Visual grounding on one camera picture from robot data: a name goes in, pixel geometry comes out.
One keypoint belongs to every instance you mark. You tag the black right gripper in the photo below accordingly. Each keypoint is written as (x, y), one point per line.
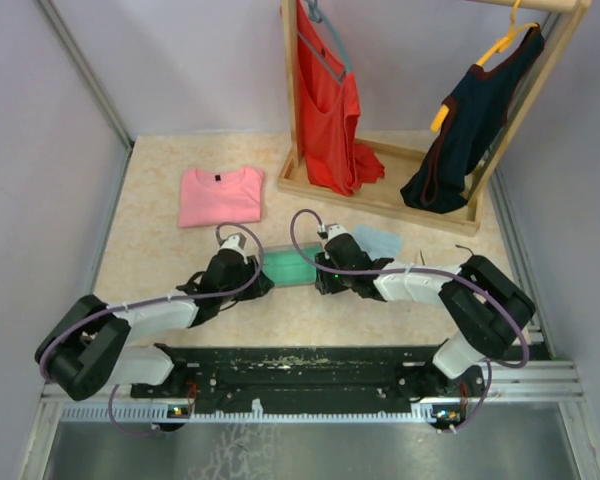
(325, 283)

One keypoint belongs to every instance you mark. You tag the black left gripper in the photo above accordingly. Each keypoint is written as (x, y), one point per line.
(261, 288)

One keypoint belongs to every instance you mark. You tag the light blue cleaning cloth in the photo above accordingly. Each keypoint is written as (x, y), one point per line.
(376, 243)

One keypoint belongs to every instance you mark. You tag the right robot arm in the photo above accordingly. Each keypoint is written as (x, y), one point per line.
(488, 309)

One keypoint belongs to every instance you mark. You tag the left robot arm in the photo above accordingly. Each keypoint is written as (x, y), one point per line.
(92, 345)

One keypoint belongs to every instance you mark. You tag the wooden clothes rack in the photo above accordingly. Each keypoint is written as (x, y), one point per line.
(413, 52)

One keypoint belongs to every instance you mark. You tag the pink folded t-shirt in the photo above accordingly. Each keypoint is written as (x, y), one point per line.
(208, 199)

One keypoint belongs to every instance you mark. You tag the red t-shirt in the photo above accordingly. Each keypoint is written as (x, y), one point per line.
(330, 108)

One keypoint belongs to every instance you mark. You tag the navy tank top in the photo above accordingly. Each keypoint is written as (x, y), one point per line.
(477, 111)

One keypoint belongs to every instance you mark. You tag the yellow hanger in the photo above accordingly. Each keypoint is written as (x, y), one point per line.
(499, 47)

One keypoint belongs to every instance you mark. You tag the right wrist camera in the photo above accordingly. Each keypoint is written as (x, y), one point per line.
(334, 235)

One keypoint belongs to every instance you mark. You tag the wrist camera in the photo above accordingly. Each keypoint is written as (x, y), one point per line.
(334, 235)
(235, 243)

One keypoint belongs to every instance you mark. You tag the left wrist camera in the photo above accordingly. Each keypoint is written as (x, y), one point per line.
(235, 243)

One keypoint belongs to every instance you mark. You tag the aluminium frame post left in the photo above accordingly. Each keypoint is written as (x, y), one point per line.
(86, 72)

